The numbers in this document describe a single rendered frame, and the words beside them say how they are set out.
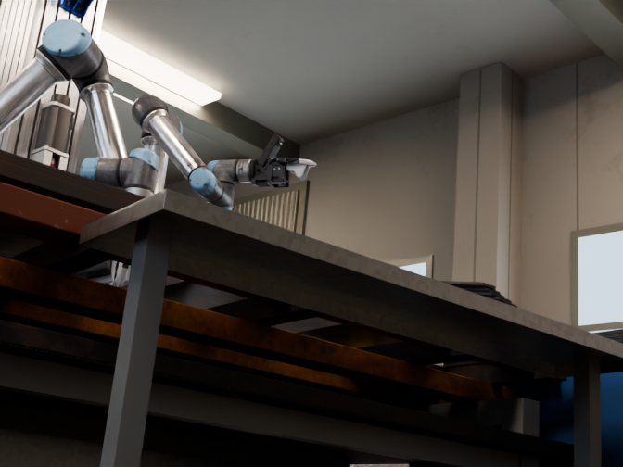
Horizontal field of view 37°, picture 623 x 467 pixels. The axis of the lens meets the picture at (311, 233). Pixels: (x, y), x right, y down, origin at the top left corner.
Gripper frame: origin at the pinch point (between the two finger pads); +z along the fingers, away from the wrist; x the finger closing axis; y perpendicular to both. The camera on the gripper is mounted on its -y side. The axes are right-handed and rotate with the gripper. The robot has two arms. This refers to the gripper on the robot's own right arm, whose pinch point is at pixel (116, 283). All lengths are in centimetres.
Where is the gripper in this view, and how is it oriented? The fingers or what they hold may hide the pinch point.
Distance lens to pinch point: 228.5
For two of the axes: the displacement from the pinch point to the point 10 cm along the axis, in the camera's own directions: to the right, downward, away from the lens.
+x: -6.3, 1.9, 7.5
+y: 7.7, 2.7, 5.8
